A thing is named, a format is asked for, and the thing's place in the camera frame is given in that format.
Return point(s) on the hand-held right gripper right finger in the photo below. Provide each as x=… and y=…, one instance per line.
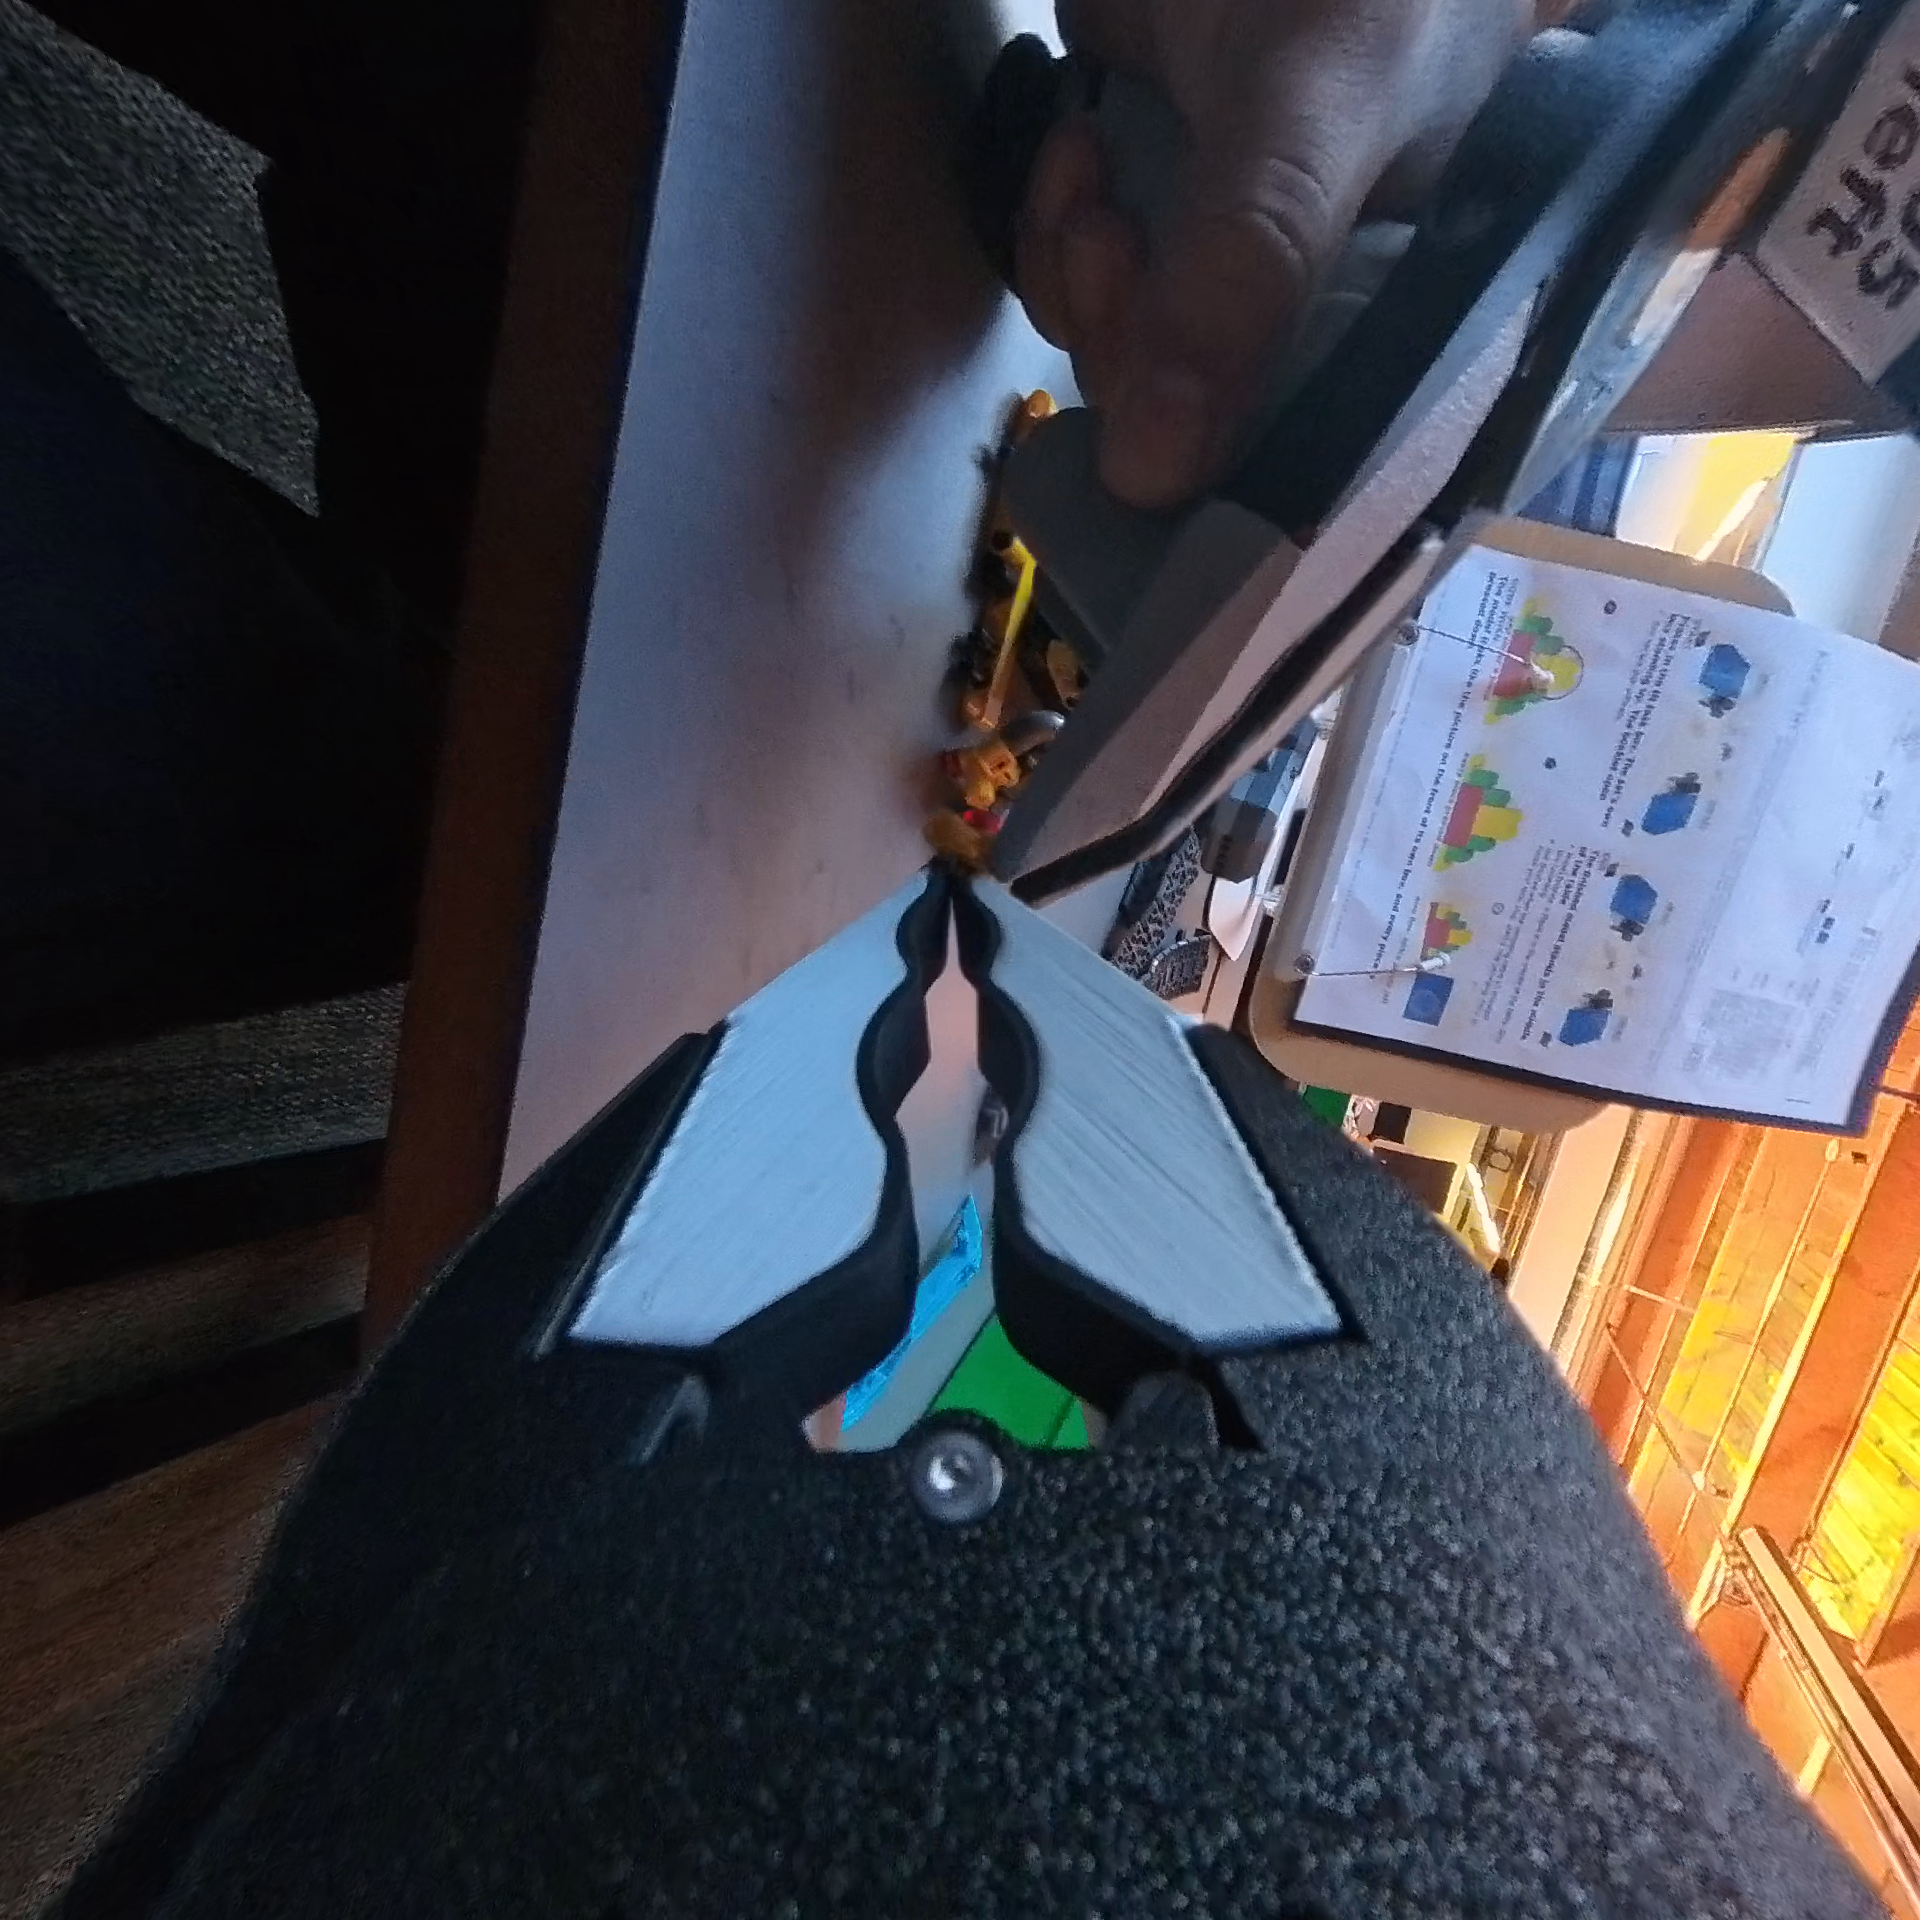
x=1170, y=1184

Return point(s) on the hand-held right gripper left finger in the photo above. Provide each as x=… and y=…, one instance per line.
x=750, y=1184

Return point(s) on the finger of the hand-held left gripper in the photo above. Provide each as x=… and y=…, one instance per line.
x=1170, y=675
x=1290, y=721

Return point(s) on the black toy box assembly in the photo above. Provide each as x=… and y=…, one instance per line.
x=1002, y=675

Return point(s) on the green plastic bin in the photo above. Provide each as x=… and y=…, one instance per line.
x=1021, y=1382

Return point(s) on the yellow red toy connector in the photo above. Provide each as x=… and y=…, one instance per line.
x=967, y=849

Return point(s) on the person's left hand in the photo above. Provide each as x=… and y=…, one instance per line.
x=1245, y=225

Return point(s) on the grey toy brick block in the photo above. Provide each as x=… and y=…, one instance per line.
x=1254, y=818

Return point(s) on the long grey toy track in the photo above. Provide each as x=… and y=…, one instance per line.
x=1154, y=915

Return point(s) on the instruction sign stand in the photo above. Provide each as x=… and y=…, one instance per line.
x=1575, y=840

